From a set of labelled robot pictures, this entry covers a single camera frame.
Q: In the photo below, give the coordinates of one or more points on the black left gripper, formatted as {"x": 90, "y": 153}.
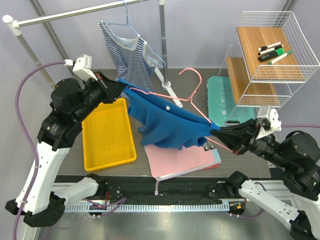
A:
{"x": 111, "y": 89}

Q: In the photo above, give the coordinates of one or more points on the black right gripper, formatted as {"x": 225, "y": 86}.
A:
{"x": 233, "y": 137}

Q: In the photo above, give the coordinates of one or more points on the pink wire hanger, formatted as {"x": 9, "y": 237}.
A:
{"x": 189, "y": 99}

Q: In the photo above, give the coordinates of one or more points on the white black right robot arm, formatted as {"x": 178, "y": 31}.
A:
{"x": 297, "y": 156}

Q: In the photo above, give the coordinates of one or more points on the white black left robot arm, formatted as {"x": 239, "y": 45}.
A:
{"x": 71, "y": 105}

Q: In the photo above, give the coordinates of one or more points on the blue white striped tank top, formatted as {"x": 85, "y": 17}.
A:
{"x": 130, "y": 58}

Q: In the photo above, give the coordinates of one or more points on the light blue clipboard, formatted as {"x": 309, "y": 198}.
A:
{"x": 212, "y": 148}

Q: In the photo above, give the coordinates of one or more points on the lower wooden shelf board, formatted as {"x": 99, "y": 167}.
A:
{"x": 247, "y": 93}

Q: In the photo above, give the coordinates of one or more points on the wooden shelf board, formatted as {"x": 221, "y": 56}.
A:
{"x": 247, "y": 93}
{"x": 251, "y": 38}

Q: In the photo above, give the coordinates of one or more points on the yellow plastic tray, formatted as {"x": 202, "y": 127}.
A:
{"x": 107, "y": 137}

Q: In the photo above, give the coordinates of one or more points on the green white pen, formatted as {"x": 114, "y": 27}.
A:
{"x": 275, "y": 60}

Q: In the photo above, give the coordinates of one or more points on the upper wooden shelf board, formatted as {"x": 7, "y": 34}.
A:
{"x": 251, "y": 38}

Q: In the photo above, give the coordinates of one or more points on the pink clipboard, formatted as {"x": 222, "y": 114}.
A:
{"x": 180, "y": 160}

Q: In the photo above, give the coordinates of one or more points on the green highlighter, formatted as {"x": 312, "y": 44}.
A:
{"x": 270, "y": 55}

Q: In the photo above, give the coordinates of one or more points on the black white marker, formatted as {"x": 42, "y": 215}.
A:
{"x": 263, "y": 48}
{"x": 272, "y": 49}

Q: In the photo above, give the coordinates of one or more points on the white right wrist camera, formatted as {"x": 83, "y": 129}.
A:
{"x": 268, "y": 119}

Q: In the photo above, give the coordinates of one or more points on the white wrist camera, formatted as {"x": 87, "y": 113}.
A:
{"x": 81, "y": 67}
{"x": 268, "y": 119}

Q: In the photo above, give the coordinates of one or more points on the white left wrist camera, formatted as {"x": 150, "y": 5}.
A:
{"x": 81, "y": 67}

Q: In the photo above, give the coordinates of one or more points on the white wire shelf rack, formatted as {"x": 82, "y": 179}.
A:
{"x": 306, "y": 59}

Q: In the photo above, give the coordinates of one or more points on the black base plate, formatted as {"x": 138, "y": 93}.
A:
{"x": 178, "y": 191}

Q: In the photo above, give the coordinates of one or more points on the white slotted cable duct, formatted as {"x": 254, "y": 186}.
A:
{"x": 85, "y": 207}

